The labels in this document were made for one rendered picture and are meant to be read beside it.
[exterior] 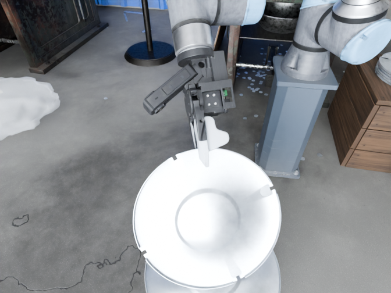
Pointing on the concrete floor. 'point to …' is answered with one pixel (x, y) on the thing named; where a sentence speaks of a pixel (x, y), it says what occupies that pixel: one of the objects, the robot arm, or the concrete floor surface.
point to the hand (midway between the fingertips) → (201, 160)
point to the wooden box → (362, 118)
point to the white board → (219, 36)
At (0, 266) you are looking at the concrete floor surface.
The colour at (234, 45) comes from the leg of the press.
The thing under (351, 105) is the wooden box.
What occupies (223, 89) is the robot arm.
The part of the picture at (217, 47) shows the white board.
